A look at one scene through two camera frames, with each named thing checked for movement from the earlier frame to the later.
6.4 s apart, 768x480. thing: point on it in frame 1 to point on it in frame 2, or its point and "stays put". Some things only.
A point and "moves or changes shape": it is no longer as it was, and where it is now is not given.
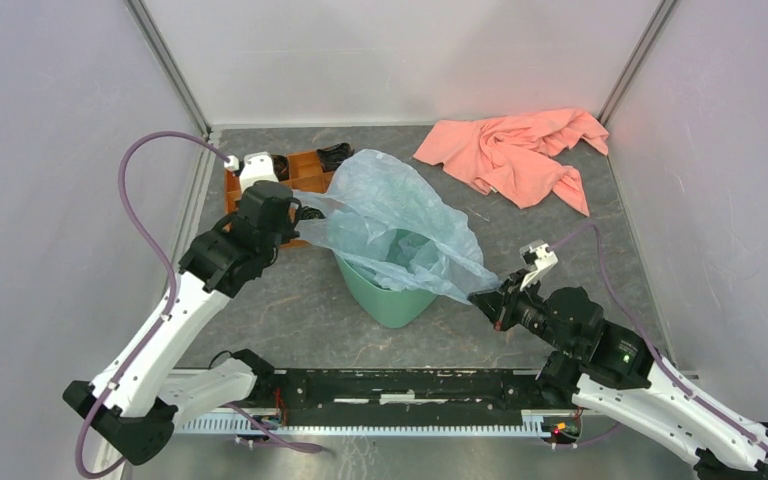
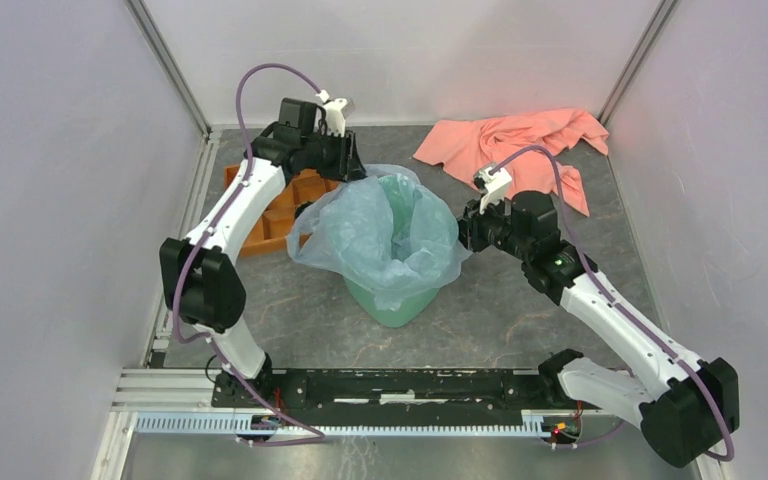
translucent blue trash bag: [394, 234] moves or changes shape
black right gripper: [498, 306] to [471, 223]
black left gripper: [289, 231] to [349, 165]
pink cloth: [513, 154] stays put
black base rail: [437, 390] stays put
